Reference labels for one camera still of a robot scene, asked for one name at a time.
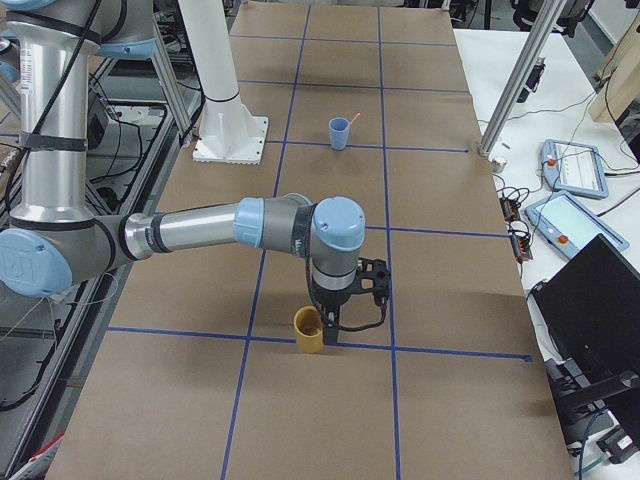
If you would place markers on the black laptop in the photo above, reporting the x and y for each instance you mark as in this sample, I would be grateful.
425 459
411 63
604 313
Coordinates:
591 309

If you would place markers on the small metal cylinder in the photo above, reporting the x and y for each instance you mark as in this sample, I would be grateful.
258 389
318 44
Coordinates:
498 164

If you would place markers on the white pedestal column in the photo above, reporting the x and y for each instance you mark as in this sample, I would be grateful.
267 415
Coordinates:
228 132

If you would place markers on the teach pendant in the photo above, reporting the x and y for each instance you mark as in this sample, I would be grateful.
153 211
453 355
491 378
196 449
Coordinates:
568 225
573 167

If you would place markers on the pink chopstick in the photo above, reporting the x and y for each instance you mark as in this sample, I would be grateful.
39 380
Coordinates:
352 120

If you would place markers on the blue cup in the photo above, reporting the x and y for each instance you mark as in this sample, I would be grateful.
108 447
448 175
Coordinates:
338 129

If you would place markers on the yellow cup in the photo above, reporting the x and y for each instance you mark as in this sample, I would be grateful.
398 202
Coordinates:
308 329

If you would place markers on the far teach pendant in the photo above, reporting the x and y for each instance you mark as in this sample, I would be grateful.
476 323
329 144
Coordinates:
573 167

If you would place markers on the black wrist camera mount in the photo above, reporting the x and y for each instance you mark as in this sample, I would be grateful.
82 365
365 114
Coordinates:
373 277

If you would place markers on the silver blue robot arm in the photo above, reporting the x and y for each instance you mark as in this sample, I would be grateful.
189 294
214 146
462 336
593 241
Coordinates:
54 240

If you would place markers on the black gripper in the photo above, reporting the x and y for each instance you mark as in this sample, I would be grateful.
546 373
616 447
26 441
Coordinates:
331 299

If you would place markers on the near teach pendant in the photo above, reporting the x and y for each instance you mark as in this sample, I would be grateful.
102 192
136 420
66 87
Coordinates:
568 225

